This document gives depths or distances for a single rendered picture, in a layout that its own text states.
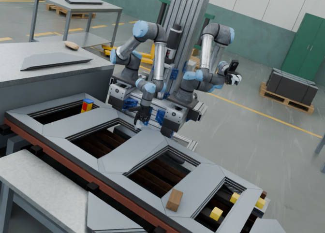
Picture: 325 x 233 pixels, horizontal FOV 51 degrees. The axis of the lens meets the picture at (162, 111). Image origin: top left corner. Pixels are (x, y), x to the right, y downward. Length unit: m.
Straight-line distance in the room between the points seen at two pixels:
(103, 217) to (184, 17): 1.70
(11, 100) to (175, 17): 1.39
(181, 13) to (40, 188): 1.70
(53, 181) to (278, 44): 10.53
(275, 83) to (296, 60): 3.46
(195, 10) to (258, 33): 9.14
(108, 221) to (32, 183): 0.46
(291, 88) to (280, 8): 4.37
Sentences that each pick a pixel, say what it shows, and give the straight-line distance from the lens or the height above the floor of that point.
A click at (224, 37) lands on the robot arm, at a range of 2.61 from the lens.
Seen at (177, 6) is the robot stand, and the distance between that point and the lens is 2.81.
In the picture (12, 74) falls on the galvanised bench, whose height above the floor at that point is 1.05.
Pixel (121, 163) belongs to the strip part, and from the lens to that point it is 2.02.
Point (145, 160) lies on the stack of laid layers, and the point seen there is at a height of 0.84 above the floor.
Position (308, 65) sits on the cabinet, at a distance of 11.38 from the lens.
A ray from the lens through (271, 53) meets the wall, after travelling 11.92.
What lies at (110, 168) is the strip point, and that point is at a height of 0.85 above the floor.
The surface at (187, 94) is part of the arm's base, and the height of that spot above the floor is 1.11.
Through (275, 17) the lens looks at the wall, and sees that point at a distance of 11.82.
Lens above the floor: 1.95
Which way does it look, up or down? 22 degrees down
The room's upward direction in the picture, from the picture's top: 18 degrees clockwise
